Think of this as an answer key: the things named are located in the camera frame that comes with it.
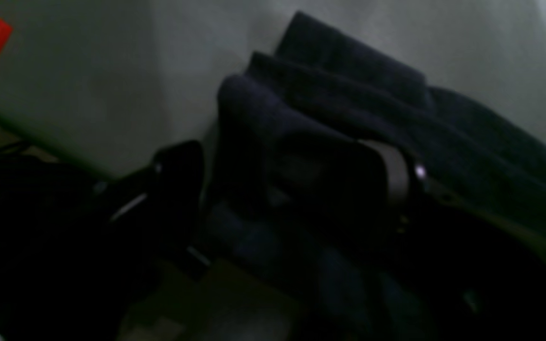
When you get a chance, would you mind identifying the black t-shirt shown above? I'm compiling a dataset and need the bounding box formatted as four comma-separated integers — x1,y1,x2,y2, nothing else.
200,12,546,341

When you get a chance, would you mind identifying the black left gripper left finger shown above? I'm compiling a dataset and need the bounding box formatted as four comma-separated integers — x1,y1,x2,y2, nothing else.
0,141,205,341

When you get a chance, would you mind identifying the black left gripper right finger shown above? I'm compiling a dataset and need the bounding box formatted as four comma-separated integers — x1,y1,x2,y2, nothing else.
358,140,546,341

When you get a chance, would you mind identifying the green table cloth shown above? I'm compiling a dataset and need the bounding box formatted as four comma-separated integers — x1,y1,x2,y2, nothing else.
0,0,546,177

